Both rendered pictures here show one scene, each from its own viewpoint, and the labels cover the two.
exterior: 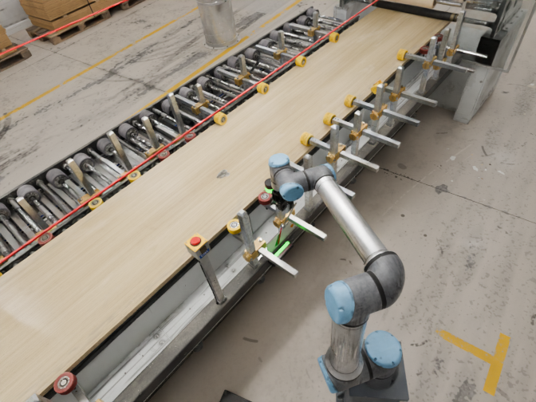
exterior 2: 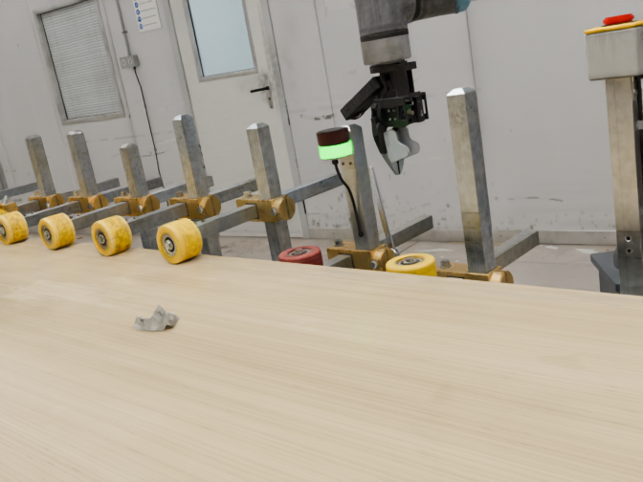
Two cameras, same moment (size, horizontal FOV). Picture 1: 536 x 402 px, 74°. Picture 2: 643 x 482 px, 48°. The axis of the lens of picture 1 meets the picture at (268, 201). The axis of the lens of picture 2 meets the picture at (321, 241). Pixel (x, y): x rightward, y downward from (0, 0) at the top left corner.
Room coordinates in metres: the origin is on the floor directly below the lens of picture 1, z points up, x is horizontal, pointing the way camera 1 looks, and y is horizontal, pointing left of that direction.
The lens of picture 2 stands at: (1.39, 1.31, 1.26)
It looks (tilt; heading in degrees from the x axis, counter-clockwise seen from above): 15 degrees down; 267
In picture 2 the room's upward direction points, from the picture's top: 10 degrees counter-clockwise
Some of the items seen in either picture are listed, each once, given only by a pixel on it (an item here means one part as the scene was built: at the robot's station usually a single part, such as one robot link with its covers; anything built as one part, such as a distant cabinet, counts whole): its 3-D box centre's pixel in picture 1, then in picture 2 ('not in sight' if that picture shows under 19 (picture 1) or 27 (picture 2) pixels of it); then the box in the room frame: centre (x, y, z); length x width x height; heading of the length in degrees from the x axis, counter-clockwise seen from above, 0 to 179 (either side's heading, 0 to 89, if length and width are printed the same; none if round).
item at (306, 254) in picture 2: (266, 202); (303, 278); (1.37, 0.01, 0.85); 0.08 x 0.08 x 0.11
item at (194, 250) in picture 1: (198, 246); (620, 52); (0.89, 0.32, 1.18); 0.07 x 0.07 x 0.08; 43
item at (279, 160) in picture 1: (279, 168); (381, 3); (1.14, -0.07, 1.32); 0.10 x 0.09 x 0.12; 11
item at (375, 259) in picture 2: (283, 216); (360, 258); (1.25, -0.07, 0.85); 0.14 x 0.06 x 0.05; 133
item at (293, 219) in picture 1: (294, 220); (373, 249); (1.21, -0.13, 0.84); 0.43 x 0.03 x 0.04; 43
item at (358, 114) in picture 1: (355, 143); (148, 232); (1.74, -0.61, 0.87); 0.04 x 0.04 x 0.48; 43
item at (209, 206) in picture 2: (335, 153); (195, 206); (1.59, -0.44, 0.95); 0.14 x 0.06 x 0.05; 133
